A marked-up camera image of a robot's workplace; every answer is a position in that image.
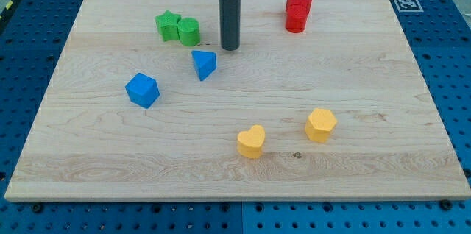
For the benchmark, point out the blue triangle block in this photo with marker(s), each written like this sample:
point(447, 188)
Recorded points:
point(204, 63)

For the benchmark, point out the blue cube block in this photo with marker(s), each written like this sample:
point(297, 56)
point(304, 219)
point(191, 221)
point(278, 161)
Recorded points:
point(142, 90)

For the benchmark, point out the yellow heart block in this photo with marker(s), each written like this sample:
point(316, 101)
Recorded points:
point(250, 142)

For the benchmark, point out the yellow hexagon block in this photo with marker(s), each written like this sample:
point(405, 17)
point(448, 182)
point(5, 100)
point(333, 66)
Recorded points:
point(320, 124)

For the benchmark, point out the green cylinder block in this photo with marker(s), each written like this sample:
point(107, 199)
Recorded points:
point(188, 29)

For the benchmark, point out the wooden board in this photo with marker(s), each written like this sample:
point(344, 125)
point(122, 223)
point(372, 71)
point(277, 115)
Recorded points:
point(90, 143)

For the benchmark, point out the green star block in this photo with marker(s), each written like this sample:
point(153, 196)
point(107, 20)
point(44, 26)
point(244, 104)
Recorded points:
point(167, 25)

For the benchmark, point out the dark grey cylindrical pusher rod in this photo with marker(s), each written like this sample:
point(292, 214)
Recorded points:
point(229, 24)

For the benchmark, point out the red cylinder block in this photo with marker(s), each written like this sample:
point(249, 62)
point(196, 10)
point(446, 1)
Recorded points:
point(297, 16)

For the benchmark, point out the red star block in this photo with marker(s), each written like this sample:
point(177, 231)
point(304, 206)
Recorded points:
point(305, 3)

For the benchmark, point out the white fiducial marker tag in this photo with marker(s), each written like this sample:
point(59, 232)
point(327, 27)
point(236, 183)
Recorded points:
point(408, 6)

